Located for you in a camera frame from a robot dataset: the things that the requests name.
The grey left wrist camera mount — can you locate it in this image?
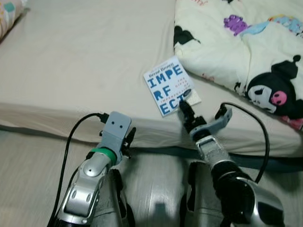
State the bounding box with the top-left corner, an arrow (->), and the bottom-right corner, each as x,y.
101,112 -> 132,153

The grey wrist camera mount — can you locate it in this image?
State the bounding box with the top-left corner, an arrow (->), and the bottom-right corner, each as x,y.
204,105 -> 233,138
101,112 -> 132,153

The robot right leg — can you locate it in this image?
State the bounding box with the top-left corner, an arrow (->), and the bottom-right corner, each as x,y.
180,161 -> 228,227

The pink floral pillow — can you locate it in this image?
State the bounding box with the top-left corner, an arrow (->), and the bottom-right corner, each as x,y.
0,0 -> 27,41

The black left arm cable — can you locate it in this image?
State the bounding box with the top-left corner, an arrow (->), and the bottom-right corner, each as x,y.
47,113 -> 108,227

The dark bed frame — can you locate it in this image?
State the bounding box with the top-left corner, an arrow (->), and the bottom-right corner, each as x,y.
0,125 -> 303,173

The robot leg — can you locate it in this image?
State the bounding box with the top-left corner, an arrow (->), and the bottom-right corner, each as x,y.
180,161 -> 228,227
102,168 -> 138,227

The cream bed mattress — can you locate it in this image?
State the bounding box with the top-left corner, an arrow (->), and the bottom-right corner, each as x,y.
0,0 -> 303,159

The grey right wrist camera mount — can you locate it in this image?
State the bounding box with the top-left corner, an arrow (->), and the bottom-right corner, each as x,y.
204,105 -> 233,138

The white book with blue letters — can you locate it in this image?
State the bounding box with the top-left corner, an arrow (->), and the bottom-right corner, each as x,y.
143,56 -> 202,117

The cream cartoon print quilt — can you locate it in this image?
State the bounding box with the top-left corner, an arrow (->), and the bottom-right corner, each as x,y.
173,0 -> 303,131

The robot left leg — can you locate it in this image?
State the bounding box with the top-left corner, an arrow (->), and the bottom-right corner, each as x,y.
102,168 -> 138,227

